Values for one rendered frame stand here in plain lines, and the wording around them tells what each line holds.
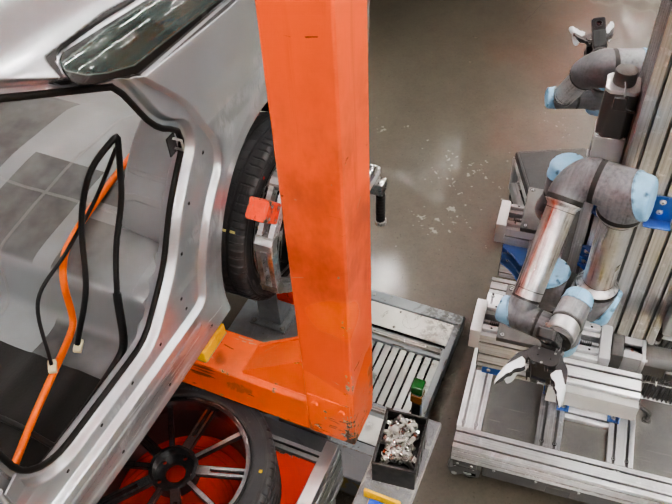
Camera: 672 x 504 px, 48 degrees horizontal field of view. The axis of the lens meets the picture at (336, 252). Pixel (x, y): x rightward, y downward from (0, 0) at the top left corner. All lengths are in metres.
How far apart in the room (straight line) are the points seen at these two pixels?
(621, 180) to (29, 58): 1.37
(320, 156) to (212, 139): 0.65
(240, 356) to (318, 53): 1.32
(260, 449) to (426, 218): 1.78
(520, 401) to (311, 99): 1.78
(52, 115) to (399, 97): 2.32
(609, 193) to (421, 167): 2.32
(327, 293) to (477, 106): 2.90
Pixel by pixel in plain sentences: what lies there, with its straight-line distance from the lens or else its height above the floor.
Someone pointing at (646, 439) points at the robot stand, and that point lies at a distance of 3.02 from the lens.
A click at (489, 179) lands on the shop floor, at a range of 4.15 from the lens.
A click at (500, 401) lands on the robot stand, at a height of 0.21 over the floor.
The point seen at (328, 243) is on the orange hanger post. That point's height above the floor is 1.43.
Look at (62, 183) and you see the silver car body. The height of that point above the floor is 1.04.
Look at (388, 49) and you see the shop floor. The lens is 5.16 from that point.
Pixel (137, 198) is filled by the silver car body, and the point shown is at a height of 1.14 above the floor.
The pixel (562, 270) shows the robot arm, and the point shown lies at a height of 1.05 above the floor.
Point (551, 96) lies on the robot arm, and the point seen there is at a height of 1.14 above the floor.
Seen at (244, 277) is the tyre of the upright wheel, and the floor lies 0.84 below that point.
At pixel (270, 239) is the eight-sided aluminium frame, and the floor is 0.98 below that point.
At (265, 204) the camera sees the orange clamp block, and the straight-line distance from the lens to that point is 2.34.
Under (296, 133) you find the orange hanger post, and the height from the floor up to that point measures 1.73.
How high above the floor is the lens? 2.69
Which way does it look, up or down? 46 degrees down
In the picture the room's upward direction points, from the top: 4 degrees counter-clockwise
